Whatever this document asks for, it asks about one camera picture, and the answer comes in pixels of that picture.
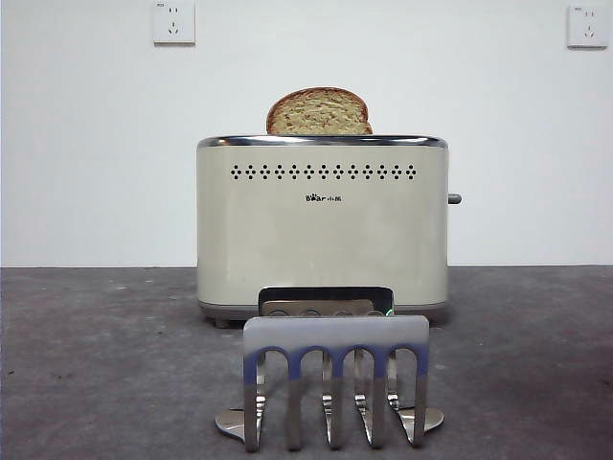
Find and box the polished steel toast rack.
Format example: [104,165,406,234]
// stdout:
[214,314,445,454]

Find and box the cream steel toaster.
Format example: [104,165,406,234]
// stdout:
[194,134,450,329]

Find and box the brown bread slice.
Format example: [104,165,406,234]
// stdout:
[265,86,374,135]

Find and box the white wall socket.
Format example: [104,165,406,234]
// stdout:
[566,4,609,50]
[152,0,196,47]

